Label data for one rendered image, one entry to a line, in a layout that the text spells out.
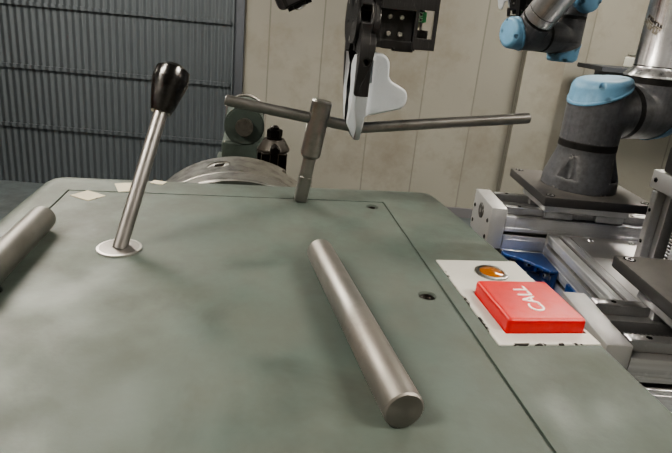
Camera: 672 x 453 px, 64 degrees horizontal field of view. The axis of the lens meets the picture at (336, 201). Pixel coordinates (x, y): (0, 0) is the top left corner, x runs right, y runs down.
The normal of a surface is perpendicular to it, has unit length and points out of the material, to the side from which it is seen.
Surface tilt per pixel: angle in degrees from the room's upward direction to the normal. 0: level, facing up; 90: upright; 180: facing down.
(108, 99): 90
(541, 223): 90
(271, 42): 90
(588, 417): 0
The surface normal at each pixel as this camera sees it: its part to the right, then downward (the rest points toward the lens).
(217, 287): 0.09, -0.94
